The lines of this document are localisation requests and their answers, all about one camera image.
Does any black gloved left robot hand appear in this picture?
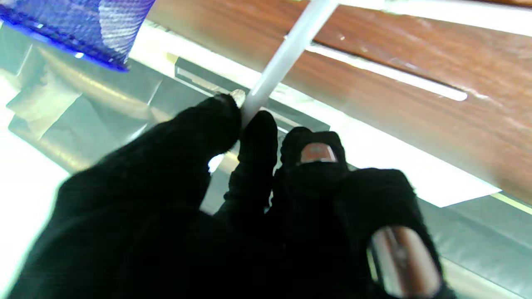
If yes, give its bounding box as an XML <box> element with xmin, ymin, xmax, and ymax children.
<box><xmin>8</xmin><ymin>93</ymin><xmax>458</xmax><ymax>299</ymax></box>

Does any blue mesh holder cup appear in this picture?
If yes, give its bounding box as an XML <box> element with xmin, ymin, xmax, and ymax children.
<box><xmin>0</xmin><ymin>0</ymin><xmax>156</xmax><ymax>72</ymax></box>

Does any brown leather cushion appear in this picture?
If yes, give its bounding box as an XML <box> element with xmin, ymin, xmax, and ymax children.
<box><xmin>6</xmin><ymin>71</ymin><xmax>81</xmax><ymax>140</ymax></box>

